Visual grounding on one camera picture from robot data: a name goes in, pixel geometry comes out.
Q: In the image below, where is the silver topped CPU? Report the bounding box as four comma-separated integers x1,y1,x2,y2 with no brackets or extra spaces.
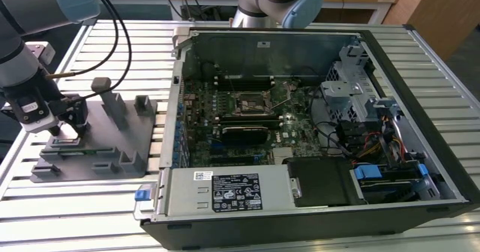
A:
51,133,83,147

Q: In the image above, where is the CPU socket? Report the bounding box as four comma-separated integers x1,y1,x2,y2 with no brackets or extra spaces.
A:
232,91,272,116

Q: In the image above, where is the grey parts rack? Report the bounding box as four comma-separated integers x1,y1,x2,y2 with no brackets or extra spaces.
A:
29,76,159,184

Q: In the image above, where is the blue power supply latch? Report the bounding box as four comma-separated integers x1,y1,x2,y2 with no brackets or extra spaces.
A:
133,188,151,203

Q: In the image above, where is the silver power supply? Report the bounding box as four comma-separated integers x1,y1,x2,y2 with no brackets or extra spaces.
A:
152,166,304,218

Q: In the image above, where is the silver case latch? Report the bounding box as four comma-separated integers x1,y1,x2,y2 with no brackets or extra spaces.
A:
171,28,193,59

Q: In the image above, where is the black expansion slot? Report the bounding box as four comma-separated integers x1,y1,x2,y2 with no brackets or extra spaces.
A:
209,156,256,165

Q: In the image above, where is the black graphics card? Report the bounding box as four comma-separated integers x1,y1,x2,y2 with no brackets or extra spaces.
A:
219,125,271,146

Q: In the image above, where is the silver finned heatsink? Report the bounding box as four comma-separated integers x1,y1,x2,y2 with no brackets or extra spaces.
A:
272,147,295,163

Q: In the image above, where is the green motherboard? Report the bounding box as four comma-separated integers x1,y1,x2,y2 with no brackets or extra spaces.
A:
179,76,327,168

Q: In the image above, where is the black PC case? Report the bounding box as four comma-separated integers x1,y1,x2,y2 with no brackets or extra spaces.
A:
137,23,480,251

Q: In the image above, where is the black plastic shroud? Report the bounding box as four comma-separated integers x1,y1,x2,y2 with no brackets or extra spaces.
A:
285,156,365,208

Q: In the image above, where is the silver drive cage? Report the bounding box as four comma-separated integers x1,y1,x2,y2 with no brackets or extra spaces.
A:
319,44,380,123

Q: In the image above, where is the blue disk carrier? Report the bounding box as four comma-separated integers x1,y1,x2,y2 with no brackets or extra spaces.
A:
353,164,383,183

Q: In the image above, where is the black disk bay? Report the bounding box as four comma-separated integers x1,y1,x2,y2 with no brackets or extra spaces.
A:
351,161,443,206

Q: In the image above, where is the wooden cabinet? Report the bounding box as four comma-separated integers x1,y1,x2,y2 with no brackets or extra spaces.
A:
381,0,480,66

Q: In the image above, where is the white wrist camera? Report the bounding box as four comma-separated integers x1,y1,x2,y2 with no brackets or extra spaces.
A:
5,93,57,134

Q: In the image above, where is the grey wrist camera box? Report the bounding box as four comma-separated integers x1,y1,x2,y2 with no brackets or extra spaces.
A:
24,42,56,65

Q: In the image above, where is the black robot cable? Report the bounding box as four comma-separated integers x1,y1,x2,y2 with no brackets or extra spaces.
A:
77,0,133,100

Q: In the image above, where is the black cable with brass plug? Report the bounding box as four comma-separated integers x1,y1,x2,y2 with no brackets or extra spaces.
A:
47,0,123,79

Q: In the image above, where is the black cable bundle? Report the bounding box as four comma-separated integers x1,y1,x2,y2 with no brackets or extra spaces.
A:
311,116,363,159

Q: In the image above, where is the orange yellow wire bundle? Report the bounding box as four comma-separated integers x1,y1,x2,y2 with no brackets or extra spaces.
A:
351,115,412,164

